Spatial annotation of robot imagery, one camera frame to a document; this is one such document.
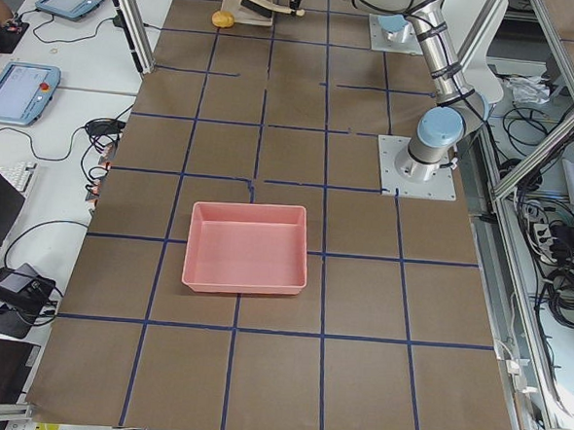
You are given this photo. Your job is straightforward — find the beige hand brush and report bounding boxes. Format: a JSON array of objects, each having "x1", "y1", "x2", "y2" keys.
[{"x1": 240, "y1": 0, "x2": 305, "y2": 18}]

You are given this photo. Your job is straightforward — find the beige plastic dustpan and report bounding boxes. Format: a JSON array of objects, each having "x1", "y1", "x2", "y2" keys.
[{"x1": 221, "y1": 0, "x2": 273, "y2": 27}]

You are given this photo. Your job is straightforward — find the round brown bread roll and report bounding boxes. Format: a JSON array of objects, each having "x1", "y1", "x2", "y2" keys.
[{"x1": 211, "y1": 10, "x2": 235, "y2": 29}]

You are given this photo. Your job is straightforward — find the pink plastic bin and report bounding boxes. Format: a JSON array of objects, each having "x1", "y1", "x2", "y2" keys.
[{"x1": 182, "y1": 201, "x2": 308, "y2": 296}]

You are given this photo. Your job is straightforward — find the white plastic chair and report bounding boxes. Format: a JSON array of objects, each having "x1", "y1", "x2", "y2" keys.
[{"x1": 462, "y1": 21, "x2": 504, "y2": 105}]

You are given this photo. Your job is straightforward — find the blue teach pendant near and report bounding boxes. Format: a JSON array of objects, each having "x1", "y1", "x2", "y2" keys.
[{"x1": 0, "y1": 61, "x2": 61, "y2": 126}]

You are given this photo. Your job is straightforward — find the white power strip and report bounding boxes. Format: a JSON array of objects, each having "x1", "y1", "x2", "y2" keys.
[{"x1": 530, "y1": 222, "x2": 565, "y2": 266}]

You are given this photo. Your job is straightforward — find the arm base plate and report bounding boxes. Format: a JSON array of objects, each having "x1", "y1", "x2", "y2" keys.
[
  {"x1": 369, "y1": 14, "x2": 422, "y2": 55},
  {"x1": 378, "y1": 135, "x2": 457, "y2": 201}
]

